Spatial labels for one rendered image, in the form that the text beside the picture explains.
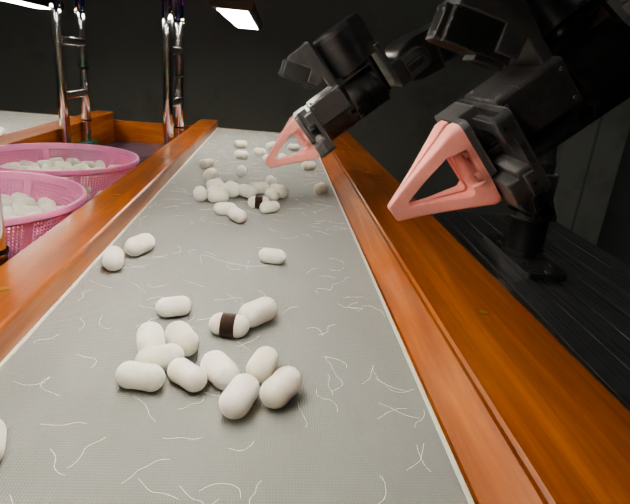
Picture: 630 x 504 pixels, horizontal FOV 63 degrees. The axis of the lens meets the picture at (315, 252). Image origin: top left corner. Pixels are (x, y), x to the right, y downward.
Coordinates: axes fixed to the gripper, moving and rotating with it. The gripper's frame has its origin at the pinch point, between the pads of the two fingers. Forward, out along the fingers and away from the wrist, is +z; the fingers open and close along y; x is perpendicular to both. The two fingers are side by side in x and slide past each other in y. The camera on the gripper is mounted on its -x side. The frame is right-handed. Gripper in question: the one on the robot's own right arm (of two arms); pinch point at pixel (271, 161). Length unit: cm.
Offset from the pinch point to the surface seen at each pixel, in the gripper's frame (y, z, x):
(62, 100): -49, 36, -33
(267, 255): 24.1, 3.9, 4.8
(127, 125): -94, 41, -23
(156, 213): 6.5, 16.8, -4.6
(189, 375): 48.6, 7.3, 1.4
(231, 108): -188, 22, -7
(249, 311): 39.4, 4.5, 3.5
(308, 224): 7.2, 0.4, 9.4
